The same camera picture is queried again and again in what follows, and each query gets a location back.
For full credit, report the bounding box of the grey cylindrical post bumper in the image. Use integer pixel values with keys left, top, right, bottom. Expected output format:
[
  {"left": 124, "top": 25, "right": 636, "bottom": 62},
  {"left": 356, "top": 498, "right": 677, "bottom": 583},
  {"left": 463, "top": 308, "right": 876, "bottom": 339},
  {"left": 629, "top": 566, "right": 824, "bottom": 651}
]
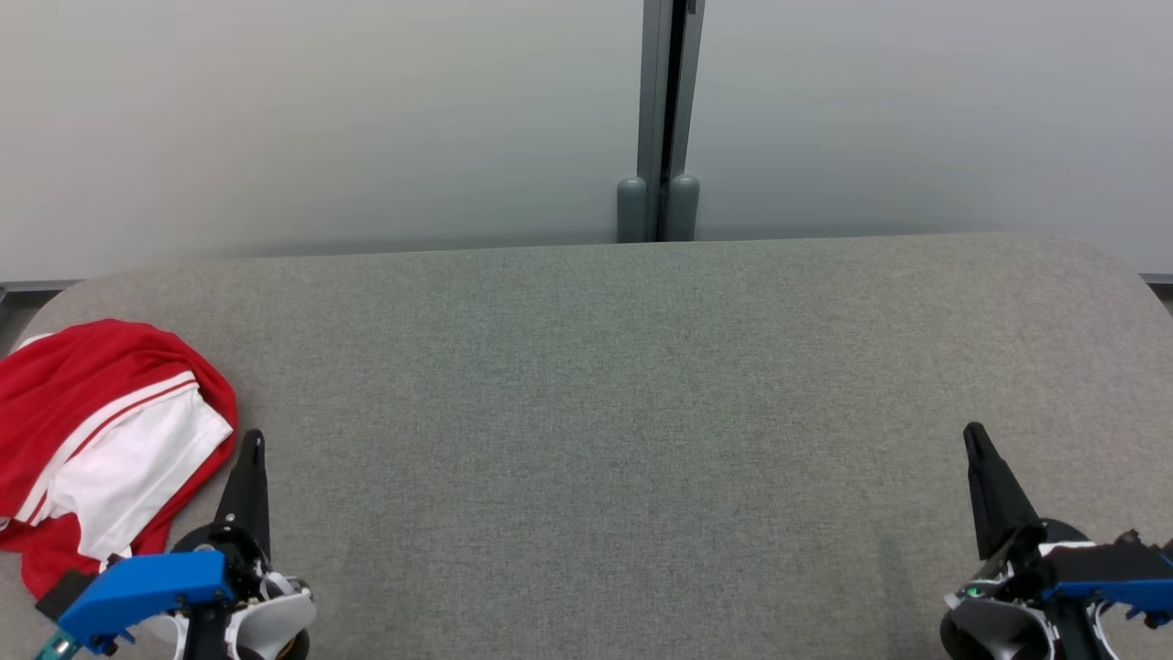
[
  {"left": 616, "top": 176, "right": 650, "bottom": 244},
  {"left": 666, "top": 173, "right": 702, "bottom": 242}
]

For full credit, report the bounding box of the red basketball jersey number 23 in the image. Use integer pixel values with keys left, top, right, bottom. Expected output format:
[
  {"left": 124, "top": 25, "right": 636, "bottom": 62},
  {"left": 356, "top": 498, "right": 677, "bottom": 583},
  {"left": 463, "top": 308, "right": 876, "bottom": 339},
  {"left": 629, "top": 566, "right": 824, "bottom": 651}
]
[{"left": 0, "top": 318, "right": 239, "bottom": 562}]

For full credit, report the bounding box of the grey metal door post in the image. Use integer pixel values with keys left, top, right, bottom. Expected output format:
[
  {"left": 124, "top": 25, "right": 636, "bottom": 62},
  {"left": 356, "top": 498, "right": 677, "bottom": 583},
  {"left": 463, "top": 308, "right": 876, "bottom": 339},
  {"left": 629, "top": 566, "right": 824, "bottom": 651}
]
[{"left": 637, "top": 0, "right": 707, "bottom": 243}]

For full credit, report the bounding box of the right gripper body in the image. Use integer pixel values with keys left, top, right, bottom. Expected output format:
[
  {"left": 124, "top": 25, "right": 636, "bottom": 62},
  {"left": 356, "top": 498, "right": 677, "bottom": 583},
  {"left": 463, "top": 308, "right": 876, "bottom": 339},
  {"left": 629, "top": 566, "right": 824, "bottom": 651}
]
[{"left": 939, "top": 519, "right": 1101, "bottom": 660}]

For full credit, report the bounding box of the left teal cable connector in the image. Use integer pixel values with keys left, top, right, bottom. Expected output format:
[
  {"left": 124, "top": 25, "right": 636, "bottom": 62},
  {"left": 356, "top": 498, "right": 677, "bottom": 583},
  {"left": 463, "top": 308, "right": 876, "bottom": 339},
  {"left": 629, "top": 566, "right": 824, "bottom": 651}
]
[{"left": 34, "top": 628, "right": 83, "bottom": 660}]

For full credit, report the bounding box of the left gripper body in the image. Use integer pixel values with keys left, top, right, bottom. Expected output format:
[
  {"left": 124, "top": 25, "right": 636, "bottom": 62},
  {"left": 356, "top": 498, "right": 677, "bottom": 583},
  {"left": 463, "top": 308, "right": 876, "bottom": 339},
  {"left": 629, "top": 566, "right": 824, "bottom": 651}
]
[{"left": 147, "top": 522, "right": 318, "bottom": 660}]

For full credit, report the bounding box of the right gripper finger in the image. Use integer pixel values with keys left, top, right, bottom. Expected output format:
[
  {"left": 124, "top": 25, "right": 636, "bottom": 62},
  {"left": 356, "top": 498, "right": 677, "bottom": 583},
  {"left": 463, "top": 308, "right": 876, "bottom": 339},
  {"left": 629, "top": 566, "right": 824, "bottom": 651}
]
[{"left": 962, "top": 422, "right": 1043, "bottom": 561}]

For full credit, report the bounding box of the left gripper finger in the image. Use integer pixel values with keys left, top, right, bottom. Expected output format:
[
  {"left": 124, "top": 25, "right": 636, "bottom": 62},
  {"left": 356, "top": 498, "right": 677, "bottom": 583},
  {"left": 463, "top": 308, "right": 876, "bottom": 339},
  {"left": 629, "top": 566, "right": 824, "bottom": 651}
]
[{"left": 215, "top": 429, "right": 272, "bottom": 553}]

